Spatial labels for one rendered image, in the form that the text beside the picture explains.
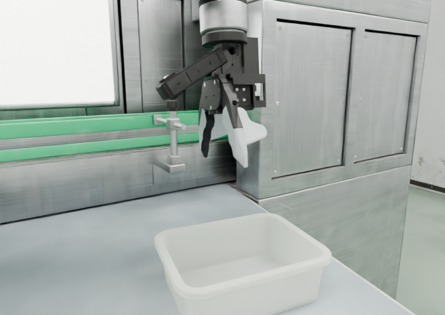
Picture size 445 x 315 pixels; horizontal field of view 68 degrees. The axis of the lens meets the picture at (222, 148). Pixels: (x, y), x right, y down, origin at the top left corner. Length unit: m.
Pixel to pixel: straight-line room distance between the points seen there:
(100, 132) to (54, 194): 0.17
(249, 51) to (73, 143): 0.49
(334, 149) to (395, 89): 0.33
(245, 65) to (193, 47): 0.62
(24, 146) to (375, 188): 1.04
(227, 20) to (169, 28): 0.62
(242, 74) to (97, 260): 0.40
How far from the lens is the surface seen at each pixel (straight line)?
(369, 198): 1.23
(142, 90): 1.08
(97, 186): 0.86
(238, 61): 0.54
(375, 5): 1.14
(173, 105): 0.77
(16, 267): 0.68
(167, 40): 1.12
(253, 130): 0.49
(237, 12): 0.53
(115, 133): 0.86
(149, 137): 0.89
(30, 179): 0.84
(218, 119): 0.58
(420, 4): 1.33
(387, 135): 1.26
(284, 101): 0.88
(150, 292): 0.54
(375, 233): 1.32
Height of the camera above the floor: 1.06
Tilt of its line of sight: 12 degrees down
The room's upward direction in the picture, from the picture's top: straight up
